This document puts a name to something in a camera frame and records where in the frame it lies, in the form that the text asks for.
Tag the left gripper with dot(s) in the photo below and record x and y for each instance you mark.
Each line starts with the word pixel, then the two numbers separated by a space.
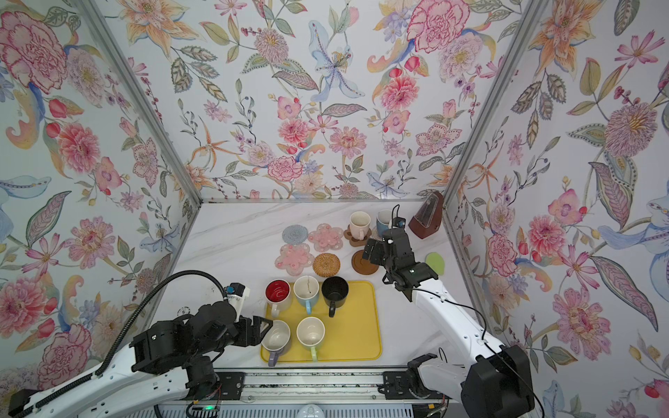
pixel 248 328

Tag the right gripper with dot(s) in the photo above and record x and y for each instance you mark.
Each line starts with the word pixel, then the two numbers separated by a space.
pixel 379 250

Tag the brown wooden round coaster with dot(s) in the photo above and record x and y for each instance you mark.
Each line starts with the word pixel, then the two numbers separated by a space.
pixel 361 265

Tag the teal blue mug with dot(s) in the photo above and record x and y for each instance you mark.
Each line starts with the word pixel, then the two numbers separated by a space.
pixel 384 221

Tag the brown paw coaster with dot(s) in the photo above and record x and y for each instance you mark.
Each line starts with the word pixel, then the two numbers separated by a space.
pixel 354 242

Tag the pink handle mug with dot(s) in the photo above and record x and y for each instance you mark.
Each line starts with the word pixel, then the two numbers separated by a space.
pixel 359 225

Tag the rattan woven coaster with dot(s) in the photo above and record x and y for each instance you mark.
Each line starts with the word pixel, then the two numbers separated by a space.
pixel 327 265

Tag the pink flower coaster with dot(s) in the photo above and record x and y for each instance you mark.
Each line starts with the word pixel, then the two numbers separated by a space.
pixel 326 238
pixel 294 259

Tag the grey woven coaster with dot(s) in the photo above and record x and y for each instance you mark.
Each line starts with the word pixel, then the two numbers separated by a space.
pixel 295 234

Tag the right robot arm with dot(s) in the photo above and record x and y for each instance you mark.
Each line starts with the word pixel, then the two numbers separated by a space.
pixel 488 378

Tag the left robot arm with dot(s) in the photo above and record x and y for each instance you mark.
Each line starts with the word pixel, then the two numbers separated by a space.
pixel 61 401

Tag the red brown metronome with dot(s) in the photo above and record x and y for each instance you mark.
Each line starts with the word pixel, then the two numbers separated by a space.
pixel 429 217

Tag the red interior mug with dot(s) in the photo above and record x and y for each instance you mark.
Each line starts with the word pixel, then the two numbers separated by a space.
pixel 279 297

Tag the light blue mug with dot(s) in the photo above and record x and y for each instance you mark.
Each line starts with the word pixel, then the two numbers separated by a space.
pixel 307 291

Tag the black mug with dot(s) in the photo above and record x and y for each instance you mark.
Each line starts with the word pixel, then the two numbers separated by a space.
pixel 335 292

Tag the yellow tray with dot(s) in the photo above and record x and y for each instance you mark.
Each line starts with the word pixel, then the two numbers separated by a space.
pixel 353 335

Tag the purple handle mug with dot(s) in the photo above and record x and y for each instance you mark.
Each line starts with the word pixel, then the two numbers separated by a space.
pixel 277 342

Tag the green spatula wooden handle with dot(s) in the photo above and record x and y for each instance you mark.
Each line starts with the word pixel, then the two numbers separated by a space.
pixel 436 262

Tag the green handle mug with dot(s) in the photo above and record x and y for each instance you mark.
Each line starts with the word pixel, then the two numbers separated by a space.
pixel 311 333

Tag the aluminium rail base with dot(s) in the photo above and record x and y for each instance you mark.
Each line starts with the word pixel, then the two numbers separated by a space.
pixel 266 384

